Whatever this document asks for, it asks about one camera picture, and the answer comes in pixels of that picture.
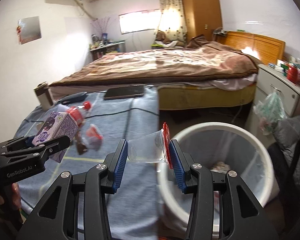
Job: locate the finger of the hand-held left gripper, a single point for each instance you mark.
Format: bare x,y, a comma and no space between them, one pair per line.
27,142
55,146

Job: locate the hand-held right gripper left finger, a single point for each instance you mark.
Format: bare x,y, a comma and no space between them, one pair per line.
120,165

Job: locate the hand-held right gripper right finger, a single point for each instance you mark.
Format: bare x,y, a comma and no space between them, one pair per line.
177,165

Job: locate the purple milk carton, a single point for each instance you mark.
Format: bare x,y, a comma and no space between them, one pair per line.
62,127

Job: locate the clear plastic cup red lid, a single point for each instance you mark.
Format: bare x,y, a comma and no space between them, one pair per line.
145,147

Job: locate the clear plastic bottle red label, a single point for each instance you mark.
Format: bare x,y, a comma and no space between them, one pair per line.
76,113

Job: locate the white round bin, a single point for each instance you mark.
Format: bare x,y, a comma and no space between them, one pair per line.
262,160

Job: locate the person's left hand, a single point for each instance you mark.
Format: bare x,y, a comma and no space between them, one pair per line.
16,195

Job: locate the red jelly cup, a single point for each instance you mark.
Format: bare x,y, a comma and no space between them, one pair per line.
93,136

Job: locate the blue plaid cloth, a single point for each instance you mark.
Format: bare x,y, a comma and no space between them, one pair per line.
137,122

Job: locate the brown white travel cup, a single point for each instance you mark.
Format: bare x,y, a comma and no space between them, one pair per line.
43,96

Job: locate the dark grey mouse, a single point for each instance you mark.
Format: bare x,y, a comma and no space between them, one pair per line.
73,97

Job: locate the wooden bed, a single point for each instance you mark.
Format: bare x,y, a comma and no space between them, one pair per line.
202,97

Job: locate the black phone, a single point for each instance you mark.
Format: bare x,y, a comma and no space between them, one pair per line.
125,92

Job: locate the white bed sheet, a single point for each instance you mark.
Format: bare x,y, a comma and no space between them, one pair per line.
235,82

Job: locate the brown patterned blanket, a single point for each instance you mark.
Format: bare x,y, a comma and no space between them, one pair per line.
165,65

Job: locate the green plastic bag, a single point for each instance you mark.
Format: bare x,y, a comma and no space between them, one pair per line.
270,112

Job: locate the red hanging ornament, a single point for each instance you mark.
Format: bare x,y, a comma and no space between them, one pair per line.
18,33

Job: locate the cluttered desk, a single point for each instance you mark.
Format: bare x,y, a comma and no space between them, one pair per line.
107,48

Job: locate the grey padded jacket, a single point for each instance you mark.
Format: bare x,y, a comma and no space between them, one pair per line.
292,132

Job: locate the black chair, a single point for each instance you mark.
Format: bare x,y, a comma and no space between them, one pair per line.
297,155

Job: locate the decorative flower branches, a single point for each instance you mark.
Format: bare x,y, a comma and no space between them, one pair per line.
101,26

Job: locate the brown teddy bear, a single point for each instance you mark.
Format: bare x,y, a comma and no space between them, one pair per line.
162,37

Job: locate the white nightstand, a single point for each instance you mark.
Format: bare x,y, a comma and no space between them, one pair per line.
285,92

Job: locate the air conditioner pipe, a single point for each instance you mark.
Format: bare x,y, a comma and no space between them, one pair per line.
86,11

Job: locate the power strip with chargers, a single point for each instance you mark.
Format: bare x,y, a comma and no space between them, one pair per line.
220,32

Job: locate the green white box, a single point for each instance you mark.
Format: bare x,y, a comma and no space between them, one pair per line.
282,65

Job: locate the window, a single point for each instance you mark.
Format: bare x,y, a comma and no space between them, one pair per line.
137,21

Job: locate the wooden headboard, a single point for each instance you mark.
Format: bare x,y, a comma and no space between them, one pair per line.
260,45

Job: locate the red can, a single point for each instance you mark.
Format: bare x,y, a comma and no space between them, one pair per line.
293,73

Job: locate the patterned curtain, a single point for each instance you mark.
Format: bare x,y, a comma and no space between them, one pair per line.
171,15

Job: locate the wooden wardrobe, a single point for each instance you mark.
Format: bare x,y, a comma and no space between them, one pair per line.
202,10

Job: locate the shiny wall poster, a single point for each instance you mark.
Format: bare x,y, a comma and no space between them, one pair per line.
28,30

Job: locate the blue picture frame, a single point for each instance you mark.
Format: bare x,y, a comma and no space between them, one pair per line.
105,37

